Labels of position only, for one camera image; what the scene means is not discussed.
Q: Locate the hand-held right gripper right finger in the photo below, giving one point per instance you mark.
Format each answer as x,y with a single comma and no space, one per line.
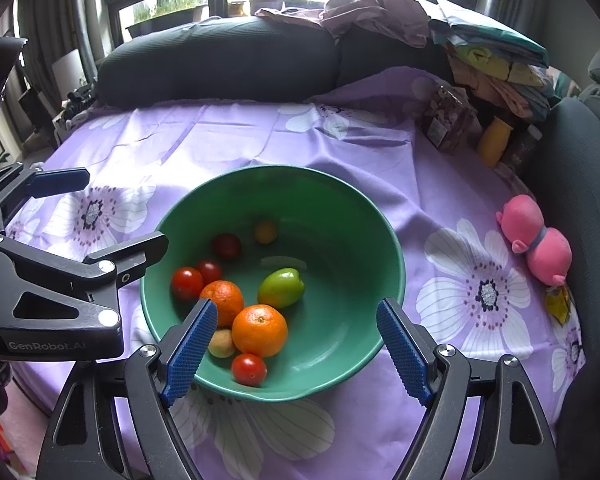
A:
405,355

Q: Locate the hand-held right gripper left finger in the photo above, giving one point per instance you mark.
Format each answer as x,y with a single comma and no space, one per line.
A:
190,355

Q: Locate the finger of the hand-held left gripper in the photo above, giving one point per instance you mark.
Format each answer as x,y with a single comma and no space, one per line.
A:
60,181
135,255

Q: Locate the brown longan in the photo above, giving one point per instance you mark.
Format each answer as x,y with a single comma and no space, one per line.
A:
266,231
223,344

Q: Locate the red tomato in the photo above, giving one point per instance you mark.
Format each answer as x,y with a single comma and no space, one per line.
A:
249,369
226,246
187,282
211,270

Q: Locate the orange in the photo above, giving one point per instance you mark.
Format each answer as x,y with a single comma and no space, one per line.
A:
259,331
227,300

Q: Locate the green plastic bowl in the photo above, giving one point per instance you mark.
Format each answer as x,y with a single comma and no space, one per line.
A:
340,280

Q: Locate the green mango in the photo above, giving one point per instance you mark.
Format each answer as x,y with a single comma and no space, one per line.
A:
281,288

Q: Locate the dark clutter pile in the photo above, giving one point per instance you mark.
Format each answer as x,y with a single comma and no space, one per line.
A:
77,102

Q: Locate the yellow snack packet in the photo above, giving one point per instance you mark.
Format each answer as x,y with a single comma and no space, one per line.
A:
559,305

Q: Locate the window planter with plants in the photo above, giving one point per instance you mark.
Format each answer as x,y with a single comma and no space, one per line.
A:
165,15

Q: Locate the pink plush toy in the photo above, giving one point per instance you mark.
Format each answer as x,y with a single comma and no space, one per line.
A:
540,240

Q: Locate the long dark grey sofa cushion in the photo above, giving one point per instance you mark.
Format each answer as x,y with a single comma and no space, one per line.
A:
215,60

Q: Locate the purple floral cloth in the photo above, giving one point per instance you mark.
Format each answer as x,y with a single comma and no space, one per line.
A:
330,150

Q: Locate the yellow bottle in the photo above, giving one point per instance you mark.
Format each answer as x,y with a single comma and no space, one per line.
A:
495,142

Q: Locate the clear snack bag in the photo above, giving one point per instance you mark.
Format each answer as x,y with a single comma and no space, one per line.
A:
445,120

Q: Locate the dark jar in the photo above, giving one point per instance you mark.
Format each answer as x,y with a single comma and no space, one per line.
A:
522,147

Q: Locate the dark grey sofa armrest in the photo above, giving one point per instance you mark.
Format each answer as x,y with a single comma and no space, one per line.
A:
580,185

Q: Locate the short dark grey sofa cushion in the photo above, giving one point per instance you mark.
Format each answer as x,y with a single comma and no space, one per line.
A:
390,67

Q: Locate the pile of folded clothes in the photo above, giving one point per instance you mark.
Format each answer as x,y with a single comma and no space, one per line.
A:
495,55

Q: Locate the pink crumpled garment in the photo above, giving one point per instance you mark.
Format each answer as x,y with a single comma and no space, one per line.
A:
370,10

